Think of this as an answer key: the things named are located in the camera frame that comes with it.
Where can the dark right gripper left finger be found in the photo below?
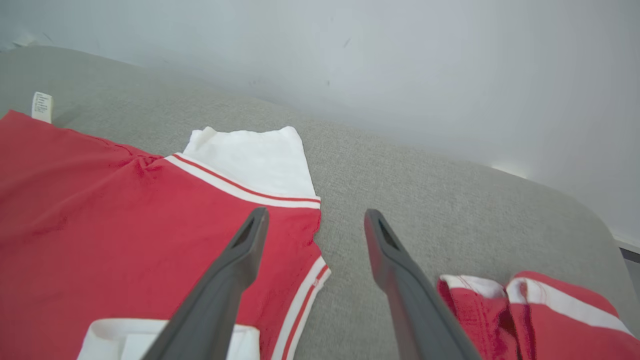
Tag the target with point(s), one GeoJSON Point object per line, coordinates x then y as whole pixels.
{"type": "Point", "coordinates": [215, 310]}

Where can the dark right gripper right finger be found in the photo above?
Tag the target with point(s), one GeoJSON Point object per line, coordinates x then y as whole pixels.
{"type": "Point", "coordinates": [415, 320]}

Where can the red white basketball jersey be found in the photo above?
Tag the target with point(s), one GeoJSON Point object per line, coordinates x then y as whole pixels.
{"type": "Point", "coordinates": [100, 225]}

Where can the red shorts white trim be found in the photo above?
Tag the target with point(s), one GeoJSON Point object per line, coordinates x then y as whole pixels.
{"type": "Point", "coordinates": [575, 340]}

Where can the grey fabric sofa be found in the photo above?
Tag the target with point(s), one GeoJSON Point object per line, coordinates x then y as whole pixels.
{"type": "Point", "coordinates": [425, 200]}

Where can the white wall baseboard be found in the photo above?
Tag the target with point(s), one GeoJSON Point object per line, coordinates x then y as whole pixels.
{"type": "Point", "coordinates": [631, 248]}

